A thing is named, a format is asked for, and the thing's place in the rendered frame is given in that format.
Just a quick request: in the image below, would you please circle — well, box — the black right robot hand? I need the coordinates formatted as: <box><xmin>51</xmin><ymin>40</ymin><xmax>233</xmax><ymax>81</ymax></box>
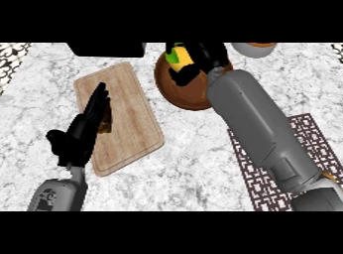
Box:
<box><xmin>163</xmin><ymin>42</ymin><xmax>231</xmax><ymax>87</ymax></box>

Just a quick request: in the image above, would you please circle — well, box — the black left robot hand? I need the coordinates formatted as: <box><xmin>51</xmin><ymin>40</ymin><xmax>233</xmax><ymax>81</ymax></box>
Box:
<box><xmin>45</xmin><ymin>81</ymin><xmax>112</xmax><ymax>169</ymax></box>

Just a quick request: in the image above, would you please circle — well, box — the yellow lemon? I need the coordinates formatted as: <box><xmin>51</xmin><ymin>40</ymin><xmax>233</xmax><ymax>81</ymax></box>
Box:
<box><xmin>163</xmin><ymin>45</ymin><xmax>196</xmax><ymax>72</ymax></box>

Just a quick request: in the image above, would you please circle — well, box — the brown wooden bowl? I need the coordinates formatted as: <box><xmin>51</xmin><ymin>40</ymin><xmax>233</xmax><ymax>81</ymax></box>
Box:
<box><xmin>152</xmin><ymin>51</ymin><xmax>236</xmax><ymax>112</ymax></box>

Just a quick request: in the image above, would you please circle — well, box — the brown patterned placemat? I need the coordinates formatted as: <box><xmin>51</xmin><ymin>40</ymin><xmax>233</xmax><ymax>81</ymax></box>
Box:
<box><xmin>225</xmin><ymin>112</ymin><xmax>343</xmax><ymax>212</ymax></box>

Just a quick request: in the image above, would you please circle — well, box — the small brown food item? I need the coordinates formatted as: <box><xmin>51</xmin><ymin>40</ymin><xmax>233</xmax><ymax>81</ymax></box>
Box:
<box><xmin>96</xmin><ymin>101</ymin><xmax>113</xmax><ymax>135</ymax></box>

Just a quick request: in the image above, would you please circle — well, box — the grey pot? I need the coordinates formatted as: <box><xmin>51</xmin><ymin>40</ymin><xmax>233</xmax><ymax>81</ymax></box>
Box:
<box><xmin>230</xmin><ymin>42</ymin><xmax>279</xmax><ymax>60</ymax></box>

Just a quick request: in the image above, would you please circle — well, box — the pale wooden cutting board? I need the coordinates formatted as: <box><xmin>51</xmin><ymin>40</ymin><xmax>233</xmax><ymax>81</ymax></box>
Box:
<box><xmin>72</xmin><ymin>61</ymin><xmax>166</xmax><ymax>178</ymax></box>

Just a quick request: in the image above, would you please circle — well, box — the black appliance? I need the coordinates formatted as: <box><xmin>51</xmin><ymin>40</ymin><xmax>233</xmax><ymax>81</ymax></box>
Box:
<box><xmin>65</xmin><ymin>42</ymin><xmax>147</xmax><ymax>59</ymax></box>

